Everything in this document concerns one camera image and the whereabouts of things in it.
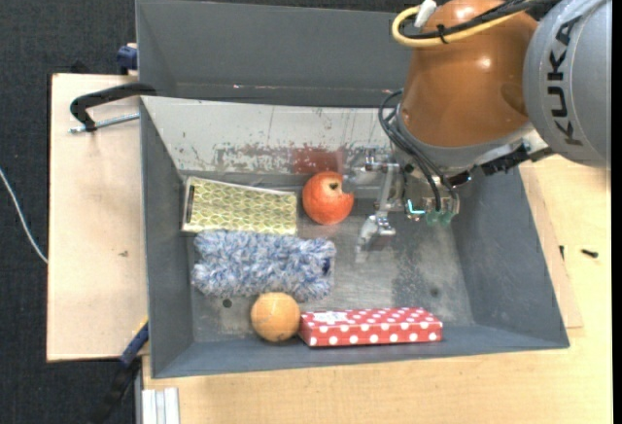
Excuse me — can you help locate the orange ball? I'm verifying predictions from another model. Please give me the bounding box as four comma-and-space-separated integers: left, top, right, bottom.
250, 291, 301, 343

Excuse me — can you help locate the pale wood board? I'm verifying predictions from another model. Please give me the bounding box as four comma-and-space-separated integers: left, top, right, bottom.
46, 73, 150, 363

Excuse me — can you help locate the bitten red-orange toy apple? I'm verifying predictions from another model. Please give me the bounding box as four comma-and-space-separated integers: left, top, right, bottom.
301, 171, 355, 226

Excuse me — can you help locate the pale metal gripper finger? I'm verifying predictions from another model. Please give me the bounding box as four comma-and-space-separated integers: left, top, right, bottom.
346, 157, 390, 186
355, 213, 397, 264

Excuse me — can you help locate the blue and white knitted cloth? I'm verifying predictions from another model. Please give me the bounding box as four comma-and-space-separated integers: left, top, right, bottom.
190, 230, 337, 302

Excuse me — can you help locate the red white polka-dot box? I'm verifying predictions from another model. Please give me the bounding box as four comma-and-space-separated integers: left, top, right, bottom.
297, 306, 444, 348

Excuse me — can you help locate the grey metal bin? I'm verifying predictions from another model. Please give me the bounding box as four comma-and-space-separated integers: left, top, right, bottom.
134, 0, 570, 379

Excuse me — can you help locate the green yellow patterned box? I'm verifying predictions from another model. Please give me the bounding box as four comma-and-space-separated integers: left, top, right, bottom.
182, 176, 298, 237

